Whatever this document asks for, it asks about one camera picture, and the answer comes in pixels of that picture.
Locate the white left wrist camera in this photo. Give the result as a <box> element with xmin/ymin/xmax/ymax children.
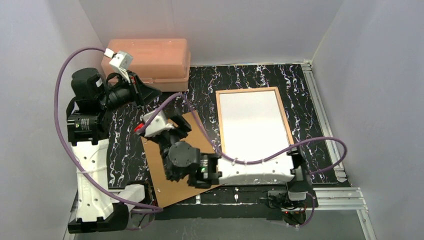
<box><xmin>104</xmin><ymin>48</ymin><xmax>134</xmax><ymax>83</ymax></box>

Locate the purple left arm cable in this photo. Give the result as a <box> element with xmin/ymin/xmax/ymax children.
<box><xmin>53</xmin><ymin>46</ymin><xmax>164</xmax><ymax>231</ymax></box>

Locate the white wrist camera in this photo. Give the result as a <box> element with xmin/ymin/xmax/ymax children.
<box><xmin>104</xmin><ymin>48</ymin><xmax>134</xmax><ymax>83</ymax></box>
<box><xmin>134</xmin><ymin>110</ymin><xmax>175</xmax><ymax>138</ymax></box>

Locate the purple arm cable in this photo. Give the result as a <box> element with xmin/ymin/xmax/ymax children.
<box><xmin>53</xmin><ymin>46</ymin><xmax>164</xmax><ymax>231</ymax></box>
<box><xmin>136</xmin><ymin>92</ymin><xmax>348</xmax><ymax>228</ymax></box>

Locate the light wooden picture frame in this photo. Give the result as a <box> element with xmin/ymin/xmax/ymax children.
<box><xmin>215</xmin><ymin>86</ymin><xmax>296</xmax><ymax>163</ymax></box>

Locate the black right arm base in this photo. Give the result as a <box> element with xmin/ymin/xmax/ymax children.
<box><xmin>266</xmin><ymin>189</ymin><xmax>319</xmax><ymax>211</ymax></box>

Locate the aluminium rail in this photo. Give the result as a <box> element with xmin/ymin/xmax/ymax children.
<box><xmin>195</xmin><ymin>187</ymin><xmax>369</xmax><ymax>213</ymax></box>
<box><xmin>300</xmin><ymin>62</ymin><xmax>341</xmax><ymax>164</ymax></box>

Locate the aluminium right side rail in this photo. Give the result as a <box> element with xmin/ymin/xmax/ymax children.
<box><xmin>300</xmin><ymin>62</ymin><xmax>341</xmax><ymax>164</ymax></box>

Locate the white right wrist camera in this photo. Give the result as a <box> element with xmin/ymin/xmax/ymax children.
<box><xmin>134</xmin><ymin>110</ymin><xmax>175</xmax><ymax>138</ymax></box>

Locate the pink plastic storage box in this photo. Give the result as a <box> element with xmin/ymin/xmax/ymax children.
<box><xmin>107</xmin><ymin>38</ymin><xmax>191</xmax><ymax>92</ymax></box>

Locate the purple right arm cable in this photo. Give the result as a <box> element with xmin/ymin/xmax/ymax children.
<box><xmin>136</xmin><ymin>92</ymin><xmax>348</xmax><ymax>228</ymax></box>

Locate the aluminium front rail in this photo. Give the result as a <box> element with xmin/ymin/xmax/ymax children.
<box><xmin>195</xmin><ymin>187</ymin><xmax>369</xmax><ymax>213</ymax></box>

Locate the white-backed printed photo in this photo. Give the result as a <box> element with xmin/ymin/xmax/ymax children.
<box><xmin>219</xmin><ymin>90</ymin><xmax>292</xmax><ymax>158</ymax></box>

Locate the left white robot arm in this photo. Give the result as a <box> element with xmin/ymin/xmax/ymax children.
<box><xmin>66</xmin><ymin>67</ymin><xmax>161</xmax><ymax>234</ymax></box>

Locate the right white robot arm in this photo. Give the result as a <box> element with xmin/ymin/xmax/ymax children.
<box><xmin>141</xmin><ymin>111</ymin><xmax>293</xmax><ymax>207</ymax></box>

